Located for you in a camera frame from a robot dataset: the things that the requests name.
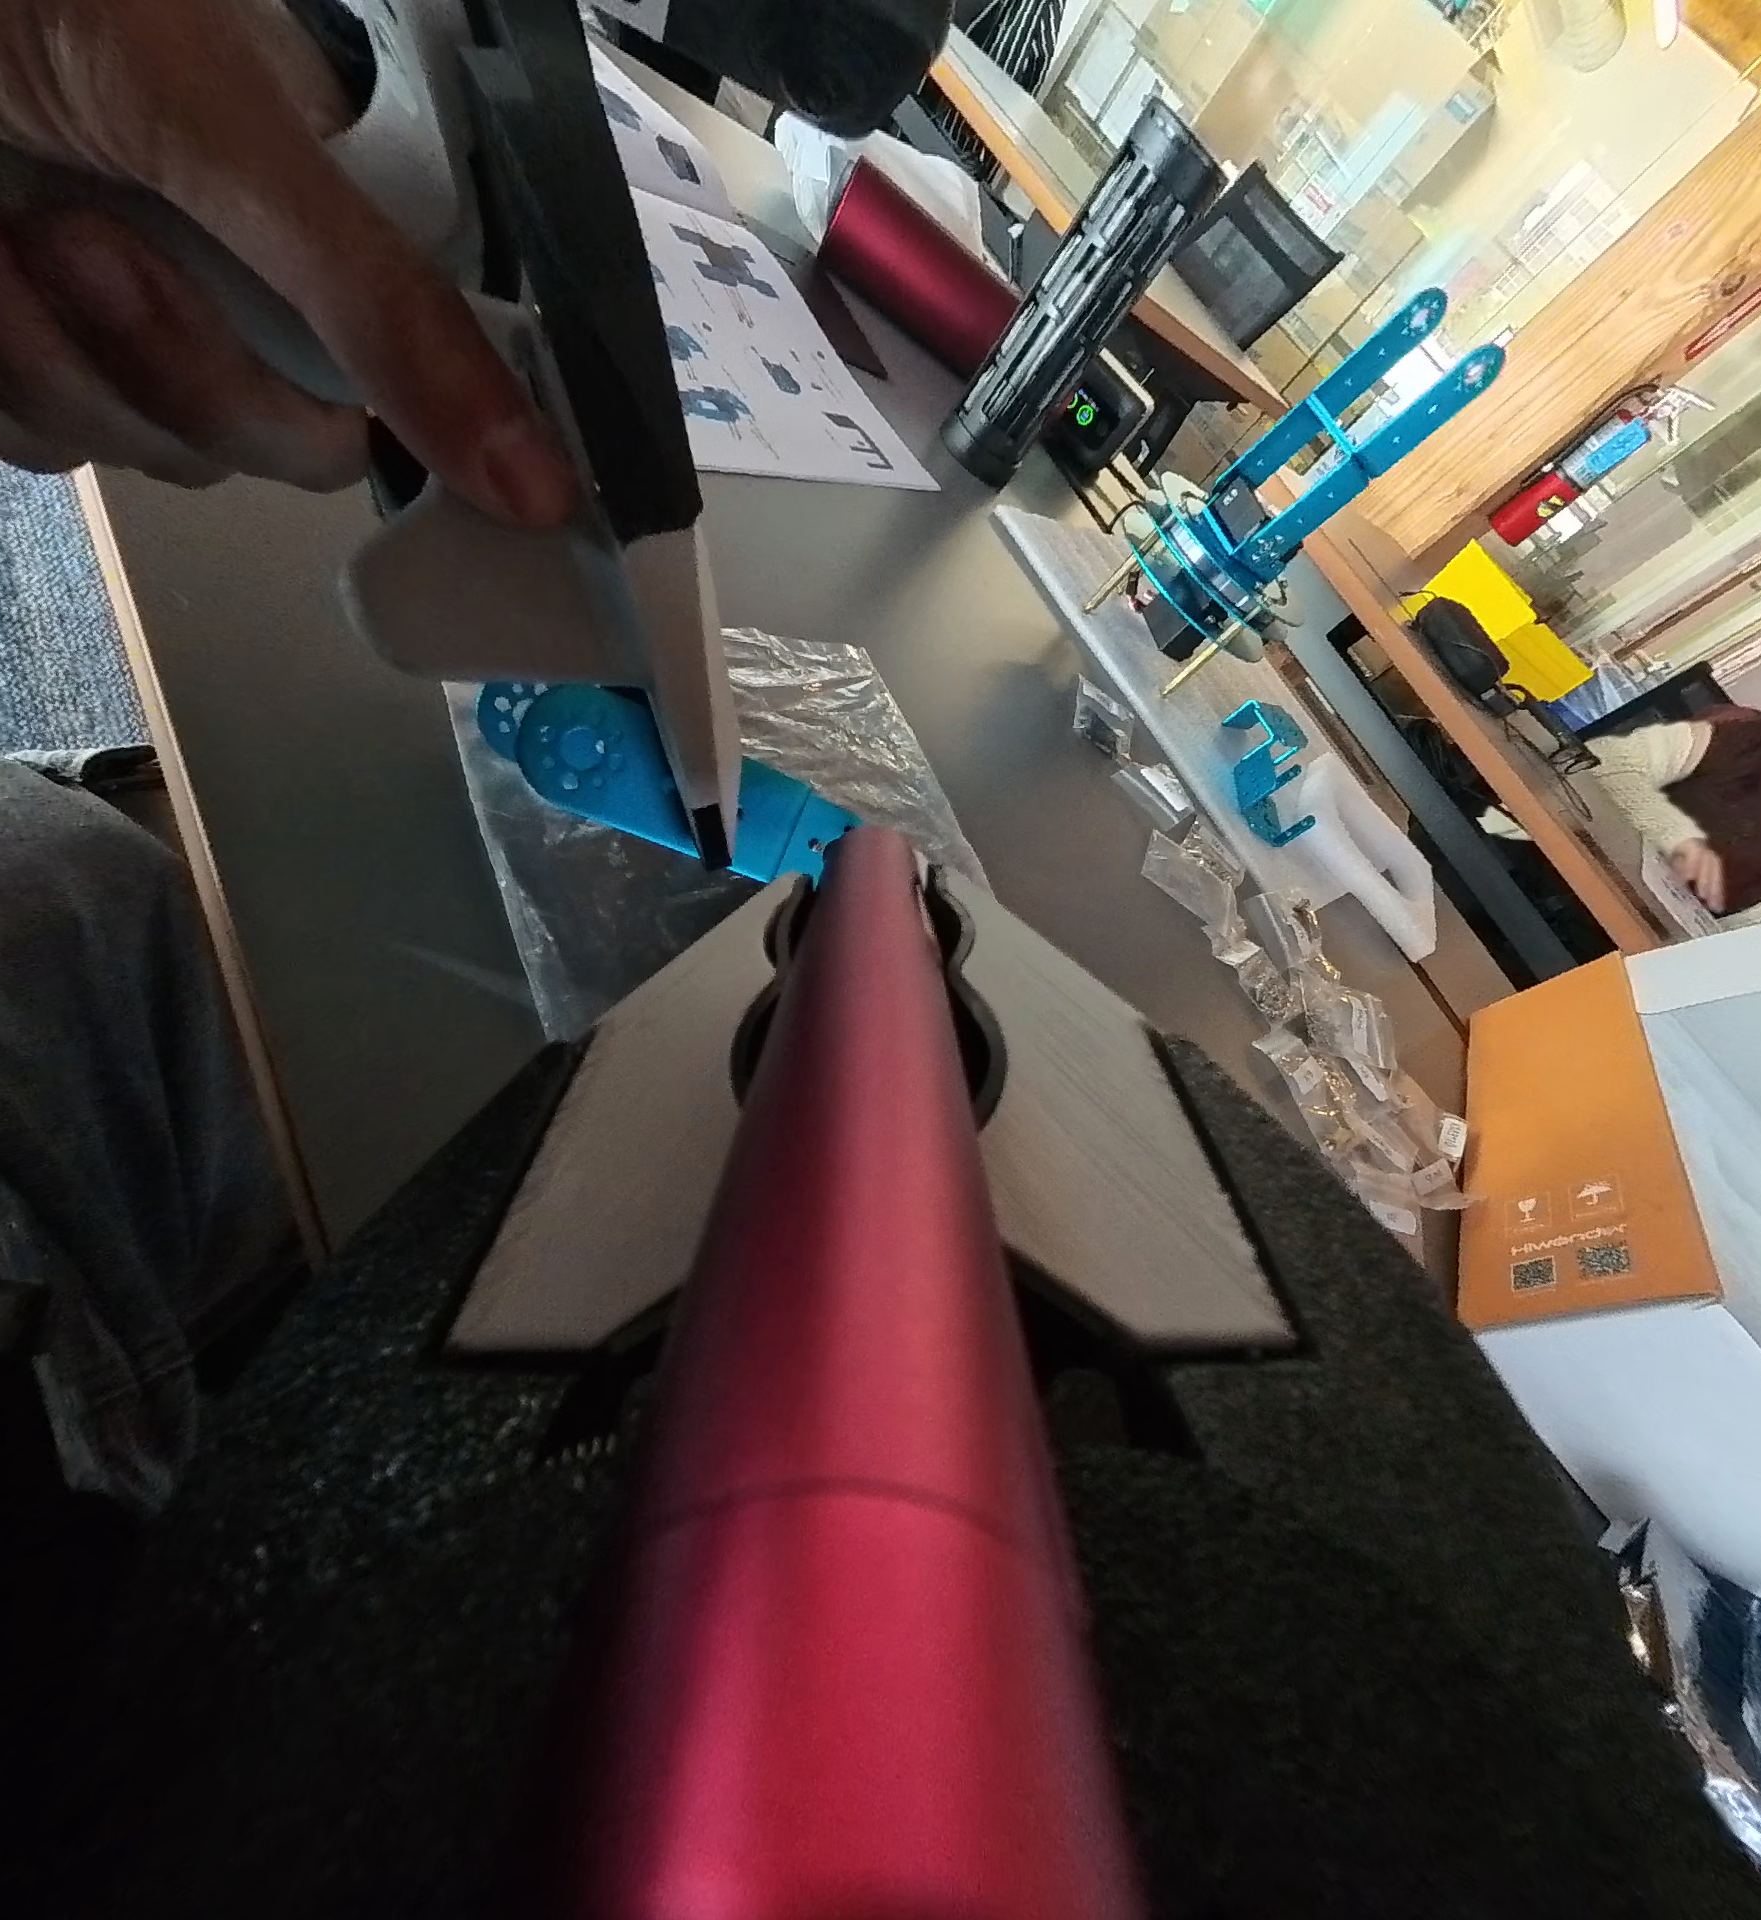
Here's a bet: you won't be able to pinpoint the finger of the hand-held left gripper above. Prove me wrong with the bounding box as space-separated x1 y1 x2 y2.
609 510 747 882
345 485 650 687

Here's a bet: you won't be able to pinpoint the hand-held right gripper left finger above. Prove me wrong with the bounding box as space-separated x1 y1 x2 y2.
442 872 820 1358

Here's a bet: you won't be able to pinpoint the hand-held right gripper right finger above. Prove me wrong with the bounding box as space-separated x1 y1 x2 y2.
917 867 1305 1350

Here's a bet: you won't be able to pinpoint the blue metal servo bracket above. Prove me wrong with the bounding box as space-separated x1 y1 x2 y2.
474 677 867 888

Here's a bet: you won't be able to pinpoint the red electric screwdriver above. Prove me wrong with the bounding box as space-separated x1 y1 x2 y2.
564 824 1143 1920

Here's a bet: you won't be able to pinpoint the grey desk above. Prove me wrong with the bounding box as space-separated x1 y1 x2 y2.
71 29 1488 1276

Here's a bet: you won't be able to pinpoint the wooden top desk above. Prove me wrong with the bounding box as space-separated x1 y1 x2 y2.
922 53 1292 414
1290 501 1677 961

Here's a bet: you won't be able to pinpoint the person's left hand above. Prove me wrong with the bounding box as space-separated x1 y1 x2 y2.
0 0 584 531

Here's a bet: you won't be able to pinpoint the large clear plastic bag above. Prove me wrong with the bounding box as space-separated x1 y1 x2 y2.
445 627 994 1053

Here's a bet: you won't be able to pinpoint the printed instruction sheet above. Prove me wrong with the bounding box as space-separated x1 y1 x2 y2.
581 35 944 493

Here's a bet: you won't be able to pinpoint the group of small screw bags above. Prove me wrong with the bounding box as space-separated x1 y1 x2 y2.
1066 671 1471 1268

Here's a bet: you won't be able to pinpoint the white crumpled bag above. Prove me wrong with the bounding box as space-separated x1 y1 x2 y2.
772 109 882 228

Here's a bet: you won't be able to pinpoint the red metal cylinder case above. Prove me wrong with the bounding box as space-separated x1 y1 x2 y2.
817 153 1028 376

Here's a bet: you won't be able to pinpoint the white foam sheet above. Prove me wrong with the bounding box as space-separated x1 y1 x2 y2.
989 501 1441 964

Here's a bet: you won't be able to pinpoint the orange and white cardboard box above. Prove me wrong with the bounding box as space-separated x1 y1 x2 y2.
1453 899 1761 1561

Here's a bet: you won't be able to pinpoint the black perforated cylinder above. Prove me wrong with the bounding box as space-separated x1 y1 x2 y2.
940 96 1231 487

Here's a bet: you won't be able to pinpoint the black charger with green displays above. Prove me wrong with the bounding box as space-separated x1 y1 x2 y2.
1052 356 1170 484

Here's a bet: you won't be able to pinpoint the person's grey trousers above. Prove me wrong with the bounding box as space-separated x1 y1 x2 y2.
0 745 289 1517

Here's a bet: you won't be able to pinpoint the black bag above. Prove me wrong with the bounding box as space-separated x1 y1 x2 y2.
1407 594 1514 724

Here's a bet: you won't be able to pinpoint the black mesh chair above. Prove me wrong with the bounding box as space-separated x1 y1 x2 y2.
1168 153 1348 358

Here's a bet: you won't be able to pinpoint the yellow bin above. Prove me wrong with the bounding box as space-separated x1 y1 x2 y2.
1420 536 1590 704

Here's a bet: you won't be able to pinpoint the silver foil bag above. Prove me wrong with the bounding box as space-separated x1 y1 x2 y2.
1597 1512 1761 1914

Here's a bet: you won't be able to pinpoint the red fire extinguisher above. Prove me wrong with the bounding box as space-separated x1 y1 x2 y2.
1487 387 1667 549

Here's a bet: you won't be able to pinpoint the blue double bracket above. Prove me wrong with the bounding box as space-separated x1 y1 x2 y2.
1213 693 1329 850

